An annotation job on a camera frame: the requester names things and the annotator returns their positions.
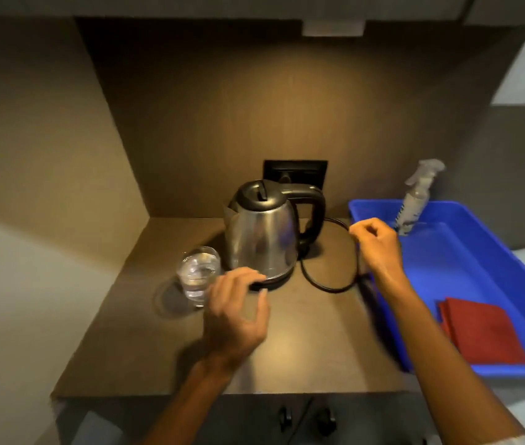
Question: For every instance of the person's left thumb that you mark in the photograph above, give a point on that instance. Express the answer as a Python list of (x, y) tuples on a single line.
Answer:
[(264, 310)]

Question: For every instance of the black cabinet knob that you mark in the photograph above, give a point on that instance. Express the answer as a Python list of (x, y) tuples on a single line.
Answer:
[(284, 419), (326, 420)]

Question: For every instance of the black wall socket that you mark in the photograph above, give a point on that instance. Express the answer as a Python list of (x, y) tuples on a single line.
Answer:
[(296, 170)]

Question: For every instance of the grey overhead cabinet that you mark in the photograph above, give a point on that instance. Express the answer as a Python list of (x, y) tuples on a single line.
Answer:
[(244, 5)]

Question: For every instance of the clear spray bottle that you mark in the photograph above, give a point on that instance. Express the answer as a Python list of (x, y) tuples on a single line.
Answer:
[(414, 203)]

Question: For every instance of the person's left forearm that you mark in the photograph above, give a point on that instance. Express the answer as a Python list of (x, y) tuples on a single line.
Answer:
[(188, 403)]

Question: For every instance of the stainless steel electric kettle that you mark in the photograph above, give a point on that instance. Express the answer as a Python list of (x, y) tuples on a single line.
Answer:
[(262, 231)]

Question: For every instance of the black kettle base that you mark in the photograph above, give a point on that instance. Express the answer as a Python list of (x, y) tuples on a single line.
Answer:
[(276, 281)]

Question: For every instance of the person's right forearm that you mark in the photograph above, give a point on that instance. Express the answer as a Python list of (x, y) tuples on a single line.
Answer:
[(438, 356)]

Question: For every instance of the person's left hand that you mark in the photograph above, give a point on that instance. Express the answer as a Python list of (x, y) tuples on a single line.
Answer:
[(230, 326)]

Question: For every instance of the blue plastic tray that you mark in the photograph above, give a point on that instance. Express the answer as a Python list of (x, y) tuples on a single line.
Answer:
[(457, 264)]

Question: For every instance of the person's right hand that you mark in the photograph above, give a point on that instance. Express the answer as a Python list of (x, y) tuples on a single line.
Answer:
[(380, 252)]

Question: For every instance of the clear glass of water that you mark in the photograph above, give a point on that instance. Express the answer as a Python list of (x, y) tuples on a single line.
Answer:
[(197, 273)]

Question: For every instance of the red folded cloth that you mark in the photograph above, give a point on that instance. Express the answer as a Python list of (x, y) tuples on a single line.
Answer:
[(485, 331)]

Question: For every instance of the person's right thumb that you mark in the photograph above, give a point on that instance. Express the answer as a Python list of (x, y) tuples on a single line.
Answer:
[(359, 236)]

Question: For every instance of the under-cabinet light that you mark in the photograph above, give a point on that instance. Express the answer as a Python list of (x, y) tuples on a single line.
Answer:
[(333, 28)]

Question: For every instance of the grey base cabinet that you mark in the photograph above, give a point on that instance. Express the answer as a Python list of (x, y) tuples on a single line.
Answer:
[(119, 417)]

